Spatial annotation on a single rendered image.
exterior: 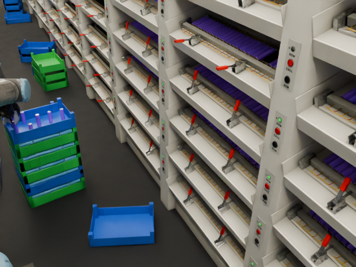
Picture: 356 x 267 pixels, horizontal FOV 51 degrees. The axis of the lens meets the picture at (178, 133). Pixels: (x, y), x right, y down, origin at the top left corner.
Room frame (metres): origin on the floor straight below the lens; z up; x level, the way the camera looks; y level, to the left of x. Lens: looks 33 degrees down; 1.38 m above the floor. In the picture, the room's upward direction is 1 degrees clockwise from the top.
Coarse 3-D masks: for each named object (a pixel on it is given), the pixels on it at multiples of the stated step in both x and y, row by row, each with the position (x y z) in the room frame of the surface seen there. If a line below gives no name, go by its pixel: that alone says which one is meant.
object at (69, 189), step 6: (84, 180) 1.58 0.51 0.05; (66, 186) 1.52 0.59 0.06; (72, 186) 1.54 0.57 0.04; (78, 186) 1.56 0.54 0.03; (84, 186) 1.58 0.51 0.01; (24, 192) 1.48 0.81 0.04; (54, 192) 1.48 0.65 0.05; (60, 192) 1.50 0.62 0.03; (66, 192) 1.52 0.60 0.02; (72, 192) 1.53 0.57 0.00; (30, 198) 1.41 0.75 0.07; (36, 198) 1.43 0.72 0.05; (42, 198) 1.45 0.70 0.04; (48, 198) 1.46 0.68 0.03; (54, 198) 1.48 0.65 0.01; (30, 204) 1.41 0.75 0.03; (36, 204) 1.42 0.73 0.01
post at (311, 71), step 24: (288, 0) 0.88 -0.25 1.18; (312, 0) 0.82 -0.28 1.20; (336, 0) 0.82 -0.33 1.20; (288, 24) 0.87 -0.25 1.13; (312, 48) 0.80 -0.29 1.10; (312, 72) 0.81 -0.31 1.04; (336, 72) 0.85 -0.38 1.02; (288, 96) 0.83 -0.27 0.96; (288, 120) 0.81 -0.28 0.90; (264, 144) 0.88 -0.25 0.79; (288, 144) 0.80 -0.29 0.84; (264, 168) 0.86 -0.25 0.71; (288, 192) 0.81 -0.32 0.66; (264, 216) 0.83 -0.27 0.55; (264, 240) 0.81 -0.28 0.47
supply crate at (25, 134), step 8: (48, 104) 1.71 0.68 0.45; (56, 104) 1.72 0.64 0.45; (24, 112) 1.63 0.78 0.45; (32, 112) 1.65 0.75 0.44; (40, 112) 1.67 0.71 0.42; (56, 112) 1.71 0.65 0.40; (64, 112) 1.71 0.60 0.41; (72, 112) 1.58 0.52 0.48; (32, 120) 1.63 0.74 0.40; (40, 120) 1.63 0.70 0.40; (48, 120) 1.63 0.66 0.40; (56, 120) 1.63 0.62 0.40; (64, 120) 1.55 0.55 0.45; (72, 120) 1.57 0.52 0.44; (8, 128) 1.55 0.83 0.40; (24, 128) 1.55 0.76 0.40; (40, 128) 1.48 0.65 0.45; (48, 128) 1.50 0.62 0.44; (56, 128) 1.52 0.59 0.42; (64, 128) 1.55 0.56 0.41; (16, 136) 1.42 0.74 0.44; (24, 136) 1.44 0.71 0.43; (32, 136) 1.46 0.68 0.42; (40, 136) 1.48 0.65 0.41; (16, 144) 1.41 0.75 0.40
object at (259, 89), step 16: (176, 16) 1.43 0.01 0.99; (192, 16) 1.46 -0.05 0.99; (208, 16) 1.47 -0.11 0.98; (176, 32) 1.41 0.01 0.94; (192, 48) 1.25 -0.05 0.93; (208, 48) 1.23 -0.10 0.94; (208, 64) 1.17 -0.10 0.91; (224, 64) 1.10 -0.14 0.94; (240, 80) 1.00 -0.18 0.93; (256, 80) 0.98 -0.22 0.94; (256, 96) 0.94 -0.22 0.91
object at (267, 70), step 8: (184, 24) 1.40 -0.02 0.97; (184, 32) 1.37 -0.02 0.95; (192, 32) 1.35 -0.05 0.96; (200, 32) 1.30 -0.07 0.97; (208, 40) 1.25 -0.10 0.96; (216, 40) 1.22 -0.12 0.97; (216, 48) 1.19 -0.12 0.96; (224, 48) 1.16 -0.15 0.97; (232, 48) 1.14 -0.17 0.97; (240, 56) 1.09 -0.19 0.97; (248, 56) 1.07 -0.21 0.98; (248, 64) 1.05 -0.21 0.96; (256, 64) 1.02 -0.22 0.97; (264, 64) 1.01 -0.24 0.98; (264, 72) 0.99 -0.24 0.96; (272, 72) 0.96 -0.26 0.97
